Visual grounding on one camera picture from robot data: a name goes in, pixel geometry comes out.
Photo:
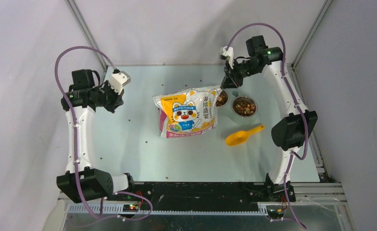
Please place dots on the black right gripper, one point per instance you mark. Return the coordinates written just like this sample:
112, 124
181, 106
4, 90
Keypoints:
232, 80

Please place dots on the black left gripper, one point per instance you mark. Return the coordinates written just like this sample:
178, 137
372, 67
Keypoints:
117, 100

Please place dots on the pet food bag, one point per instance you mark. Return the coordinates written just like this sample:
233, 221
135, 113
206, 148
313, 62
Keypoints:
187, 112

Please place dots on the yellow plastic scoop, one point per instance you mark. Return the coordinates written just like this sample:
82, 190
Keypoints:
241, 137

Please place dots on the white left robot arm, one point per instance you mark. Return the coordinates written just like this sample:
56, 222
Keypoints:
82, 174

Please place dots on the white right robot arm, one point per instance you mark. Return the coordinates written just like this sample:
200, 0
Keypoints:
297, 122

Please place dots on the left steel bowl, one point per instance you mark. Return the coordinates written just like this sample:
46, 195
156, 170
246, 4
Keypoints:
222, 99

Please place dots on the steel bowl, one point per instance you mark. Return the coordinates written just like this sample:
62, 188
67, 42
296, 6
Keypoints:
222, 99
244, 106

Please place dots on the right steel bowl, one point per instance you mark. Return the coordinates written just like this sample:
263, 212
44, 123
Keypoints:
244, 106

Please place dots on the pale green bowl stand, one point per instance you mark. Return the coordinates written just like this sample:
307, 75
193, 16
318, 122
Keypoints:
228, 112

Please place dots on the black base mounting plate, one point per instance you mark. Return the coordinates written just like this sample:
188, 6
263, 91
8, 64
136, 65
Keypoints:
210, 196

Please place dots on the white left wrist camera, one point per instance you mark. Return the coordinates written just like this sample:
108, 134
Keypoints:
118, 81

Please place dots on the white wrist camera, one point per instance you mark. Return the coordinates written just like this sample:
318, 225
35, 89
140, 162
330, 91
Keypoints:
118, 81
227, 54

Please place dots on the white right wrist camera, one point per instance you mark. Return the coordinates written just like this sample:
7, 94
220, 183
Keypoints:
227, 54

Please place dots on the aluminium frame rail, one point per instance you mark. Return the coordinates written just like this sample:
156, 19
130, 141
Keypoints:
320, 194

